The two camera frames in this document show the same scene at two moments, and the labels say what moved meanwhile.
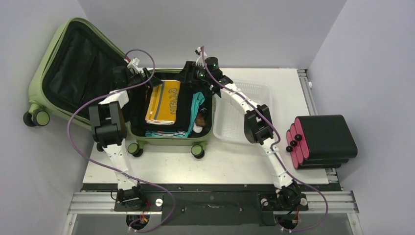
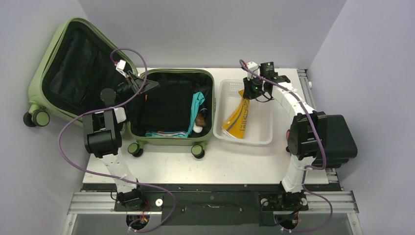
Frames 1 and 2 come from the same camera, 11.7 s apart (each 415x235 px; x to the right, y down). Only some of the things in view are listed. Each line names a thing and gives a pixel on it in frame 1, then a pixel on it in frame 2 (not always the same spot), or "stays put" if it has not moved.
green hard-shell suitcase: (78, 72) stays put
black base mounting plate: (213, 205) stays put
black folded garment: (183, 111) stays put
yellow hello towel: (163, 102) to (236, 125)
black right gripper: (188, 72) to (249, 91)
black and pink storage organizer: (320, 142) stays put
